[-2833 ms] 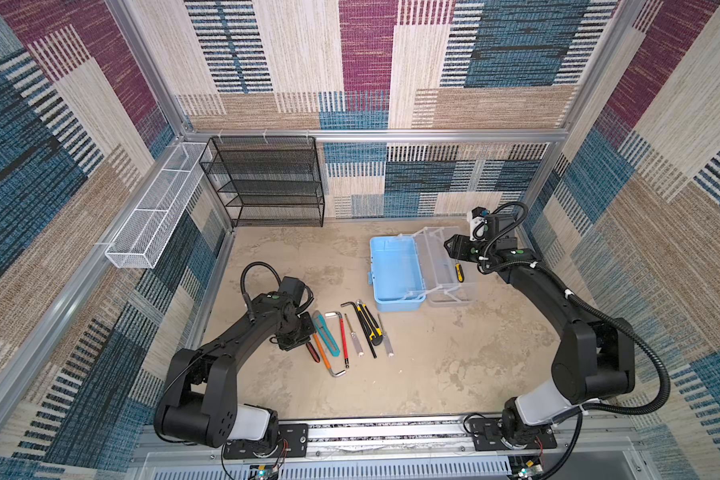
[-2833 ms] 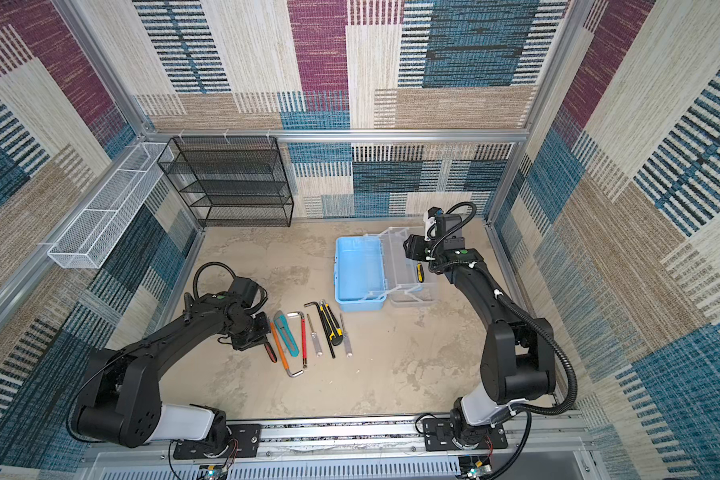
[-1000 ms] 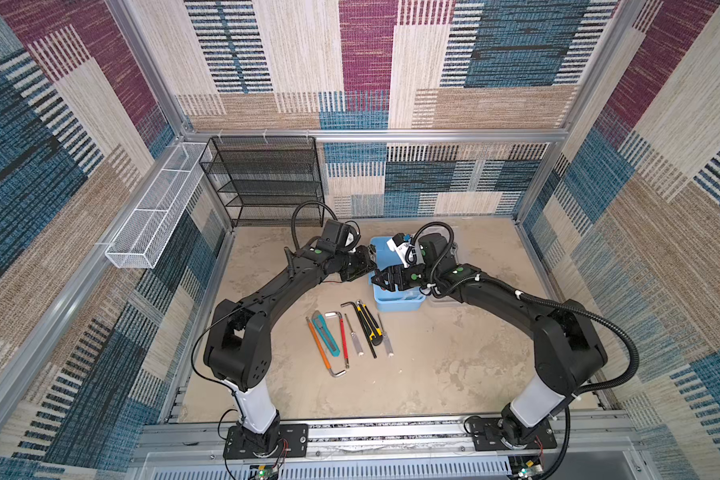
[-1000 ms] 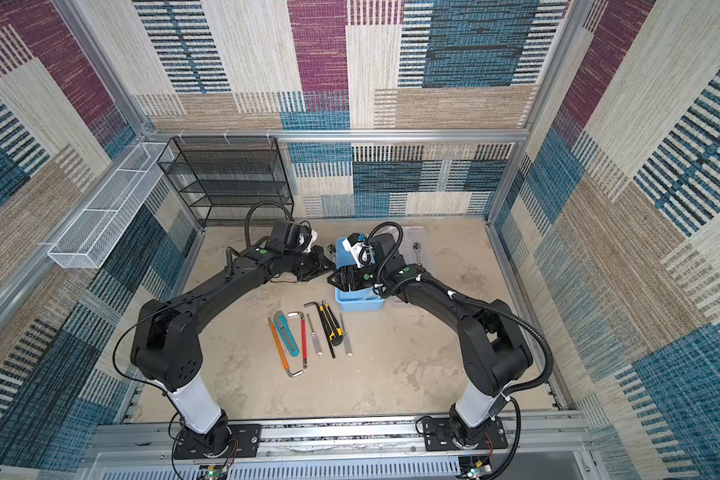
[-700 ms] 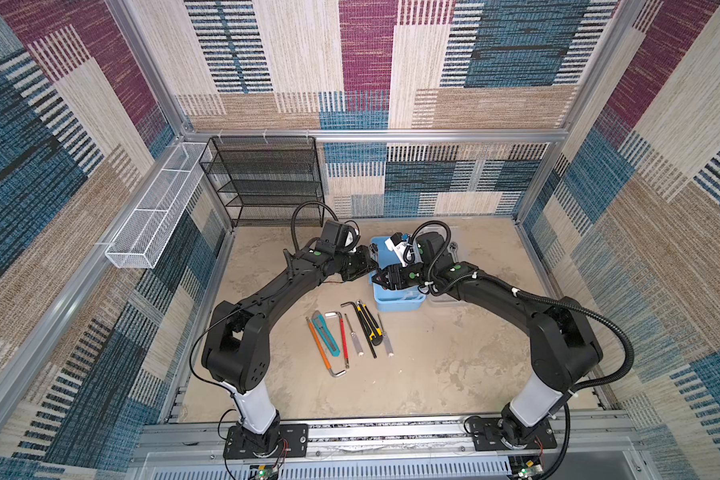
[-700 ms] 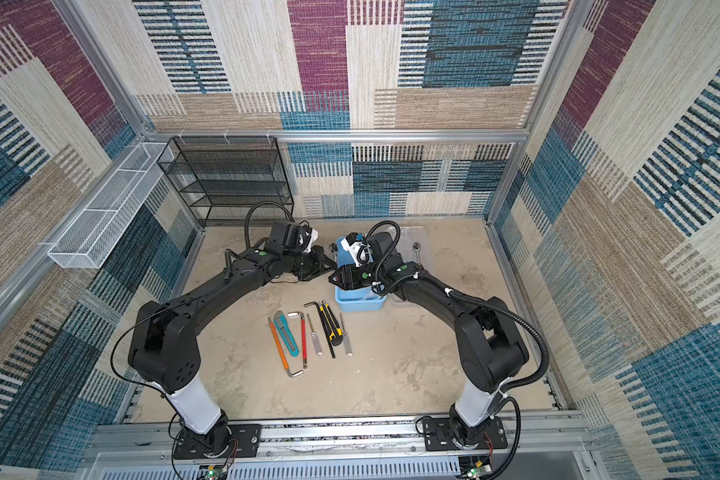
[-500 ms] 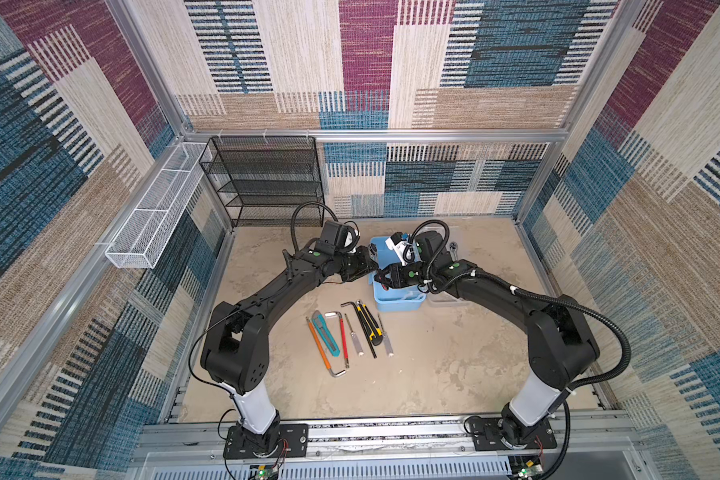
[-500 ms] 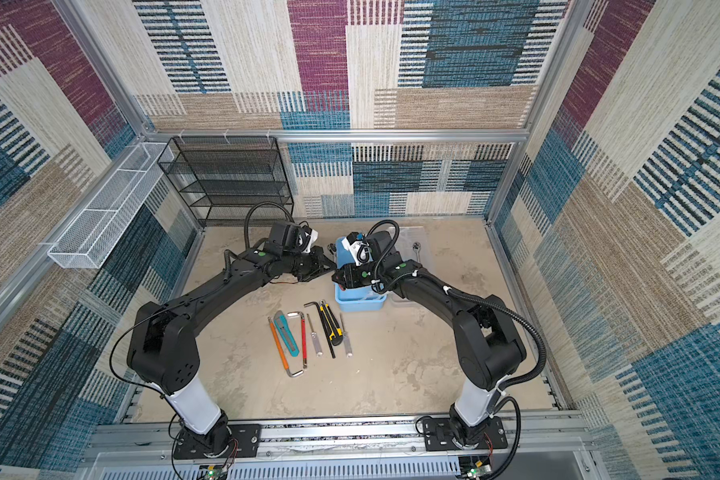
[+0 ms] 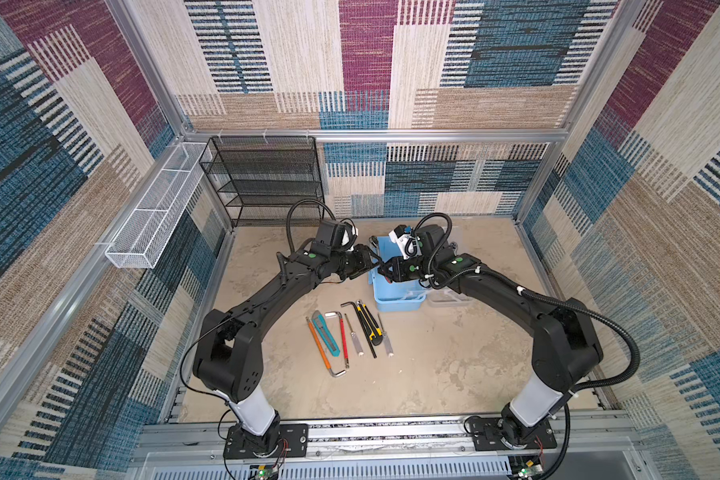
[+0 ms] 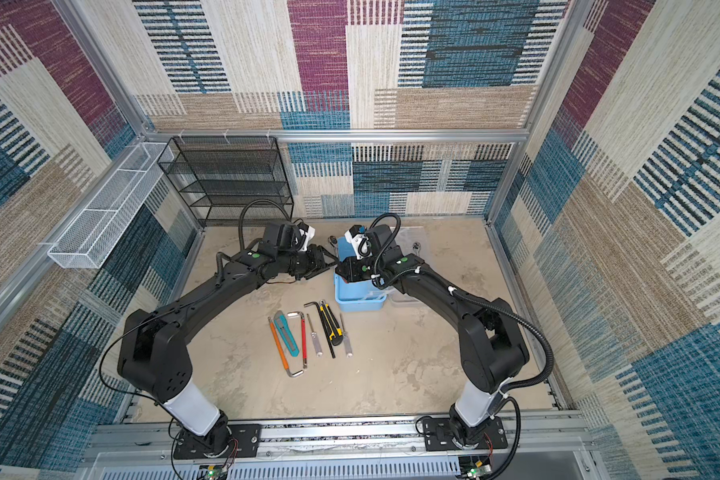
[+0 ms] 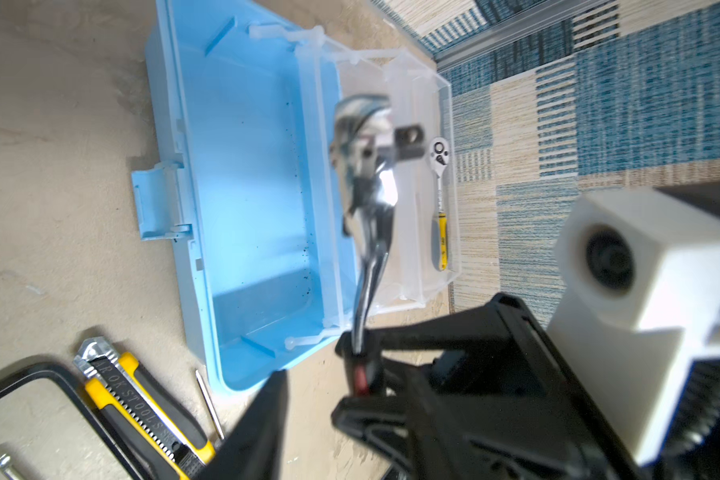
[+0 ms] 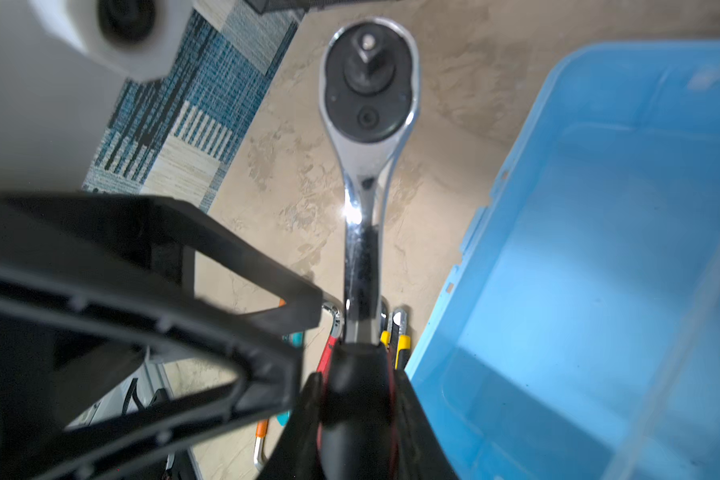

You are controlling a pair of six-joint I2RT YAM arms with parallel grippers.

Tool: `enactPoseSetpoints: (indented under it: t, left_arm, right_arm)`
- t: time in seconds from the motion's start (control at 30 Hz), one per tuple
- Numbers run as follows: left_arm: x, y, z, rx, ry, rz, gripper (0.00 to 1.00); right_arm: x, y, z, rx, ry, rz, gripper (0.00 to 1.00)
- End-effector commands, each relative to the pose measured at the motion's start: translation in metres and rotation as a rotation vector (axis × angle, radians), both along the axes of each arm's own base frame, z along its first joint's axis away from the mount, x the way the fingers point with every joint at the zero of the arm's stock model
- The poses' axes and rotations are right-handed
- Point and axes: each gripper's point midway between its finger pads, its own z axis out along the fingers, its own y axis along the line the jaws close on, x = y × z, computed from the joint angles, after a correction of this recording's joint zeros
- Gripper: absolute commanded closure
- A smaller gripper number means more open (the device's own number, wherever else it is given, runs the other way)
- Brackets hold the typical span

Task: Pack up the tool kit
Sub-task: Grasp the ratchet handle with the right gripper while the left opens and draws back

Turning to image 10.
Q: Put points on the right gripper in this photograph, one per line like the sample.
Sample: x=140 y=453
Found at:
x=348 y=268

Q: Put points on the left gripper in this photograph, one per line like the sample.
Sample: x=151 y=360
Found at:
x=315 y=261

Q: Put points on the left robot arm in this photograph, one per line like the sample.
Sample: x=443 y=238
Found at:
x=154 y=356

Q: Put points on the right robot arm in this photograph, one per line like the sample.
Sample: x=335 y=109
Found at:
x=499 y=350

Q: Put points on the teal utility knife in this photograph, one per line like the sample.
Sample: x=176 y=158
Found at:
x=282 y=327

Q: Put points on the yellow black utility knife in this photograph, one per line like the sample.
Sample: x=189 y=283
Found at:
x=335 y=332

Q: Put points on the long black hex key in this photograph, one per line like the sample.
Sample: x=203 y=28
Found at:
x=324 y=324

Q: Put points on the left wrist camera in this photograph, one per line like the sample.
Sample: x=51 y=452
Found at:
x=305 y=233

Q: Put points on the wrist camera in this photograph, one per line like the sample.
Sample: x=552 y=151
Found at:
x=357 y=238
x=305 y=233

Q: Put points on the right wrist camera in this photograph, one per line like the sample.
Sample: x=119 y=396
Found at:
x=357 y=238

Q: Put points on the red handled hex key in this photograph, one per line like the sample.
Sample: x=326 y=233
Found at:
x=304 y=350

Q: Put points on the orange handled hex key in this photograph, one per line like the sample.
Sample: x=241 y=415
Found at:
x=279 y=347

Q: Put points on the small clear handled screwdriver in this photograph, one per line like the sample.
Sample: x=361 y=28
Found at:
x=315 y=340

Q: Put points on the black wire mesh shelf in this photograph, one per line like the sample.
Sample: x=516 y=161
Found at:
x=221 y=179

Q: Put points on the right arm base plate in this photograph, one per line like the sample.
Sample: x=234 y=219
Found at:
x=445 y=434

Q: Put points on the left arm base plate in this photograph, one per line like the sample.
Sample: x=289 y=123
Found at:
x=222 y=442

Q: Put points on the white wire mesh basket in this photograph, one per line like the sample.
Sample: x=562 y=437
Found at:
x=92 y=236

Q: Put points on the aluminium front rail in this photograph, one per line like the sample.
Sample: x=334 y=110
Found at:
x=536 y=445

